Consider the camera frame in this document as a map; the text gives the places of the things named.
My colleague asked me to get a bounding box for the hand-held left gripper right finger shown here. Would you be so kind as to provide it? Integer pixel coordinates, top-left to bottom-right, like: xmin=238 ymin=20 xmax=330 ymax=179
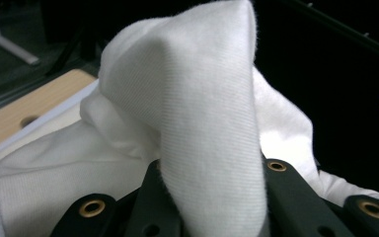
xmin=262 ymin=157 xmax=355 ymax=237

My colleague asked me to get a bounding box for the grey metal stand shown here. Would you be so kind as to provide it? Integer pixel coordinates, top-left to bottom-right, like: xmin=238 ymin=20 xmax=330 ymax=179
xmin=0 ymin=0 xmax=40 ymax=66

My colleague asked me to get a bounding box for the light wooden board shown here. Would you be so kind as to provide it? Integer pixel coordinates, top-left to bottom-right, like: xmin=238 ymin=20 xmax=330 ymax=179
xmin=0 ymin=68 xmax=97 ymax=156

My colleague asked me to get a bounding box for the white ribbed garment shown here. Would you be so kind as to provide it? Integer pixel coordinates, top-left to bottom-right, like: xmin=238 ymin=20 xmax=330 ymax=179
xmin=0 ymin=0 xmax=379 ymax=237

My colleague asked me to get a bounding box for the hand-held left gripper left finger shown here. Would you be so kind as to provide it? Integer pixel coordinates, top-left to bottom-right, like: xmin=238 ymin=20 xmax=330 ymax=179
xmin=132 ymin=159 xmax=184 ymax=237

